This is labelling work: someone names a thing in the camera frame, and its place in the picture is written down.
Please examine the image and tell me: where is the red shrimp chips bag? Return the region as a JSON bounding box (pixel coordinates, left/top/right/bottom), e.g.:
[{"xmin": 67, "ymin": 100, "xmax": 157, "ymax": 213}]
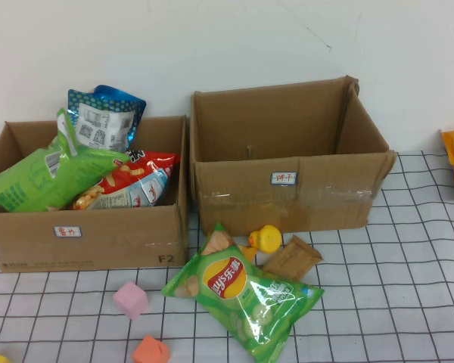
[{"xmin": 72, "ymin": 149, "xmax": 182, "ymax": 211}]

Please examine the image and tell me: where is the small yellow cracker packet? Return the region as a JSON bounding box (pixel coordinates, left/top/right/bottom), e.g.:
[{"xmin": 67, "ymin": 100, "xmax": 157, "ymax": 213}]
[{"xmin": 238, "ymin": 244, "xmax": 258, "ymax": 262}]

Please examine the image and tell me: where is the yellow rubber duck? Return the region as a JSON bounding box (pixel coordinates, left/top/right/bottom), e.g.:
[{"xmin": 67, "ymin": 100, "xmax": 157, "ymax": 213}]
[{"xmin": 247, "ymin": 225, "xmax": 284, "ymax": 253}]

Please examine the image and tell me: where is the large taped cardboard box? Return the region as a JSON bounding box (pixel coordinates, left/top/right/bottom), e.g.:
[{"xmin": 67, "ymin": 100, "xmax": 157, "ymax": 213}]
[{"xmin": 190, "ymin": 75, "xmax": 397, "ymax": 238}]

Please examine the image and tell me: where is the green Lay's cucumber chips bag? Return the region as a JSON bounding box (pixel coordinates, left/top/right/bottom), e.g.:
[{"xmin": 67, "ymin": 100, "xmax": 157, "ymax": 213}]
[{"xmin": 160, "ymin": 222, "xmax": 325, "ymax": 363}]

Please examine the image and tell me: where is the brown biscuit packet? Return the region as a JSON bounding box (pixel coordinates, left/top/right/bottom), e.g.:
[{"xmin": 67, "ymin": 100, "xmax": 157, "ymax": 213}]
[{"xmin": 260, "ymin": 234, "xmax": 323, "ymax": 283}]

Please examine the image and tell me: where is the pink foam cube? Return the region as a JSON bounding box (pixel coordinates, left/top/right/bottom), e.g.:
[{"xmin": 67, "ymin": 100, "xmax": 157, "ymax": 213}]
[{"xmin": 112, "ymin": 281, "xmax": 151, "ymax": 321}]

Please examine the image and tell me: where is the green chips bag with barcode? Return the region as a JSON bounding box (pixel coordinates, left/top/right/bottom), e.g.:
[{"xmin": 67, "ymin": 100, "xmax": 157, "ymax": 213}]
[{"xmin": 0, "ymin": 107, "xmax": 132, "ymax": 213}]

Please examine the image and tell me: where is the white grid tablecloth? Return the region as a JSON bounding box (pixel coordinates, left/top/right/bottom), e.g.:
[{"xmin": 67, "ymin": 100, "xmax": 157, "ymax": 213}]
[{"xmin": 0, "ymin": 150, "xmax": 454, "ymax": 363}]

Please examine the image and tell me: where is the orange foam cube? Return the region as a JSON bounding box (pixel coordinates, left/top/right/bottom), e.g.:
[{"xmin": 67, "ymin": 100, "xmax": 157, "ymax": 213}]
[{"xmin": 131, "ymin": 334, "xmax": 172, "ymax": 363}]

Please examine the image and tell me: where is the blue dotted snack pouch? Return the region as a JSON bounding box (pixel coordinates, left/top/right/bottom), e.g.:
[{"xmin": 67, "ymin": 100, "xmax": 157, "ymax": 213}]
[{"xmin": 67, "ymin": 85, "xmax": 148, "ymax": 154}]

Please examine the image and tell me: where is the cardboard box marked F2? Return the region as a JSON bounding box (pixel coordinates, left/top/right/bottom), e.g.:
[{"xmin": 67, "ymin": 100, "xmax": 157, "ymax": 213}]
[{"xmin": 0, "ymin": 115, "xmax": 190, "ymax": 274}]

